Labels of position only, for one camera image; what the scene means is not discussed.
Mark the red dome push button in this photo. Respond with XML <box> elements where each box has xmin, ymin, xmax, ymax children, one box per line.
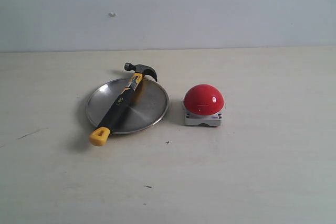
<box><xmin>183</xmin><ymin>84</ymin><xmax>225</xmax><ymax>127</ymax></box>

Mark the black and yellow claw hammer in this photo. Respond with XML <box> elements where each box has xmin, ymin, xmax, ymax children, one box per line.
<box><xmin>89</xmin><ymin>62</ymin><xmax>157</xmax><ymax>146</ymax></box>

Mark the round stainless steel plate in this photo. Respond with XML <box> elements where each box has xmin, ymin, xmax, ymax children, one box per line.
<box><xmin>85</xmin><ymin>78</ymin><xmax>169</xmax><ymax>135</ymax></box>

